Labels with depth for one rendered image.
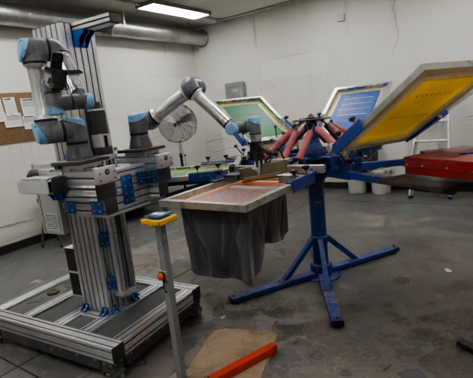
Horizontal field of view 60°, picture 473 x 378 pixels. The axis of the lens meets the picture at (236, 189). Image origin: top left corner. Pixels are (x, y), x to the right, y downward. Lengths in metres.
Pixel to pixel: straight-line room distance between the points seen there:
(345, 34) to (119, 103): 3.61
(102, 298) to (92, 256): 0.28
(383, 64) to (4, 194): 5.37
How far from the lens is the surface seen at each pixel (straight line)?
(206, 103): 2.53
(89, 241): 2.77
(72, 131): 2.38
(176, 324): 2.28
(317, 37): 6.89
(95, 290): 2.90
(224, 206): 2.02
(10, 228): 5.79
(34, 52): 2.39
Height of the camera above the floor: 1.44
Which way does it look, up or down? 11 degrees down
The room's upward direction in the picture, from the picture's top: 6 degrees counter-clockwise
